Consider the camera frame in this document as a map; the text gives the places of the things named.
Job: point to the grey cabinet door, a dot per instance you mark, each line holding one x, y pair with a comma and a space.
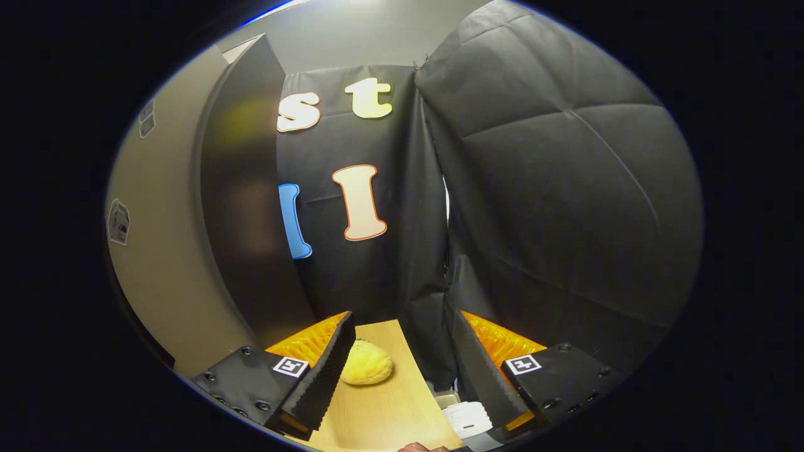
163, 251

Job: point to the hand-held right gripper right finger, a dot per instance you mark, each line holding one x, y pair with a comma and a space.
480, 376

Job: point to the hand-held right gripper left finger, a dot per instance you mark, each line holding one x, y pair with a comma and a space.
326, 370

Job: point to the white ribbed container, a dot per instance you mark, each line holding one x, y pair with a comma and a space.
468, 419

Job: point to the yellow round bun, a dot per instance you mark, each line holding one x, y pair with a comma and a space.
367, 363

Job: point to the black backdrop cloth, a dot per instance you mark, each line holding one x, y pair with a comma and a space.
565, 188

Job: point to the grey double-door shoe cabinet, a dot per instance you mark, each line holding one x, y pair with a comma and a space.
251, 220

